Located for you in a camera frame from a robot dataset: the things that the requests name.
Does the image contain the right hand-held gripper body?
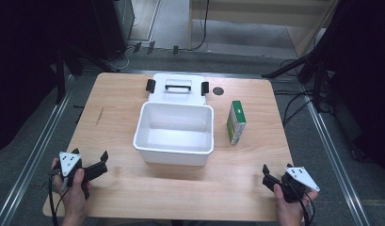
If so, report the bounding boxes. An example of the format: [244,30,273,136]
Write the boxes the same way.
[262,166,321,204]

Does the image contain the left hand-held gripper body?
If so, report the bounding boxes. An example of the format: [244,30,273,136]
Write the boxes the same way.
[50,151,108,201]

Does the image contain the green and white carton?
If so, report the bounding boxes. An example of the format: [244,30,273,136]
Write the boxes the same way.
[226,100,248,146]

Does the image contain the white plastic storage box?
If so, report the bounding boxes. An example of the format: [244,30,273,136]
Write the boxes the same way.
[132,101,216,167]

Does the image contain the white lid with black handle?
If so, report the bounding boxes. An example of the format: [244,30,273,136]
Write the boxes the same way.
[145,73,211,106]

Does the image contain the person's right hand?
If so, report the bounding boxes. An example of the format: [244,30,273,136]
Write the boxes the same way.
[273,183,319,222]

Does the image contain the person's left hand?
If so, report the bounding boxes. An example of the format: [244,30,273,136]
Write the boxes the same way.
[51,157,91,220]

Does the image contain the black metal stand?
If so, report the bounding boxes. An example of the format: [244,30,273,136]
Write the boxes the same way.
[54,43,85,105]

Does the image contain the black tripod stand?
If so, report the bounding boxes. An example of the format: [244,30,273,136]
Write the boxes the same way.
[261,51,330,113]

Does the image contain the dark curtain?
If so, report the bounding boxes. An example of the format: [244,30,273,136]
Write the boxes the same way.
[306,0,385,175]
[0,0,102,156]

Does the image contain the black cabinet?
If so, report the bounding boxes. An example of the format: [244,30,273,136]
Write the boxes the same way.
[91,0,136,62]

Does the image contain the light wooden platform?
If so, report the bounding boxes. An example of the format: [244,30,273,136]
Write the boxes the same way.
[187,0,342,58]

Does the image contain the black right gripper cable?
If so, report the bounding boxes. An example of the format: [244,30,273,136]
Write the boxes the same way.
[287,182,316,226]

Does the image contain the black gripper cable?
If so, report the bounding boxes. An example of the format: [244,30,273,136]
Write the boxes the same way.
[47,169,71,226]
[287,182,316,226]

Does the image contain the metal floor rail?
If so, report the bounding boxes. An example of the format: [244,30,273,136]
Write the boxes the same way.
[297,82,373,226]
[0,74,75,226]

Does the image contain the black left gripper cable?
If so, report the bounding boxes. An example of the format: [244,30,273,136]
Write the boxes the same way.
[47,169,71,226]

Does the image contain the black floor cables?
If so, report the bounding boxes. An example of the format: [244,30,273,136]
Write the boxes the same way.
[273,57,334,127]

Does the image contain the white floor cable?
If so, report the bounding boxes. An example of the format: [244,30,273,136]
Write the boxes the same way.
[104,15,141,72]

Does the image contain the black hanging cable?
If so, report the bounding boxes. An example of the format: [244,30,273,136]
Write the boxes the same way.
[187,0,211,52]

